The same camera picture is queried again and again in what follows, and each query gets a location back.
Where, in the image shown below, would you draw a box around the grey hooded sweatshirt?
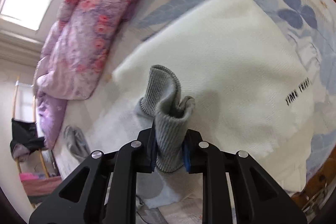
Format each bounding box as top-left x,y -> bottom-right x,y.
62,64 -> 201,209

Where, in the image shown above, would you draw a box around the wooden clothes rack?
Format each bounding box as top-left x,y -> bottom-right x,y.
10,76 -> 50,178

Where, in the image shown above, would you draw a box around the black garment on rack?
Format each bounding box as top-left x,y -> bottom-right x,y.
10,119 -> 45,162

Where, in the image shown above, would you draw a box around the cream folded garment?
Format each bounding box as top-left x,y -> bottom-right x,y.
121,0 -> 314,192

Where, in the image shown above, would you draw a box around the purple floral quilt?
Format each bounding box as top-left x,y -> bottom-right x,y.
34,0 -> 139,149

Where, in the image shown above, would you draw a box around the floral bed sheet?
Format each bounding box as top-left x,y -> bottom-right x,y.
54,0 -> 335,211

